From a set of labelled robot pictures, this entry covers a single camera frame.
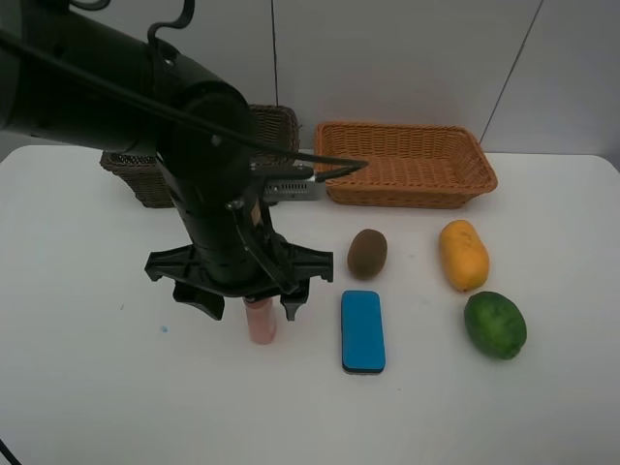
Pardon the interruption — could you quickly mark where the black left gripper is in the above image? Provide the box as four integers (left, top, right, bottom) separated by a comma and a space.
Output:
145, 234, 334, 322

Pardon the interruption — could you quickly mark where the pink bottle white cap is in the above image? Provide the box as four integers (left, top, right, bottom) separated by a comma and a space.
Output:
243, 297, 277, 345

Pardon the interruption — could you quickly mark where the yellow mango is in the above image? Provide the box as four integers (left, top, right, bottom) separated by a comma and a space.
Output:
439, 220, 490, 293

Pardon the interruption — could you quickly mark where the bumpy green citrus fruit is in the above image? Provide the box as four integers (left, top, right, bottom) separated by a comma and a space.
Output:
464, 291, 527, 360

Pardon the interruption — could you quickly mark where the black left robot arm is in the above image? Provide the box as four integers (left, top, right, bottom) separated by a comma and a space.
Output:
1, 1, 333, 320

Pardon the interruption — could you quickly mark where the blue whiteboard eraser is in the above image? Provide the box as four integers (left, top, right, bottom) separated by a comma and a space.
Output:
340, 290, 386, 375

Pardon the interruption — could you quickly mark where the brown kiwi fruit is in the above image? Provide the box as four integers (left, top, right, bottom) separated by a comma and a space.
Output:
347, 229, 388, 280

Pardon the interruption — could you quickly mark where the dark brown wicker basket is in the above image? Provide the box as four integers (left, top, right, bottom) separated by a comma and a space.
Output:
100, 105, 299, 208

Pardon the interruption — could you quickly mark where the orange wicker basket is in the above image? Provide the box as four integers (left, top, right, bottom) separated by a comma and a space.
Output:
314, 122, 498, 209

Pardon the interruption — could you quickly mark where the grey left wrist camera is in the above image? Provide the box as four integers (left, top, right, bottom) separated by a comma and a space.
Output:
251, 164, 323, 205

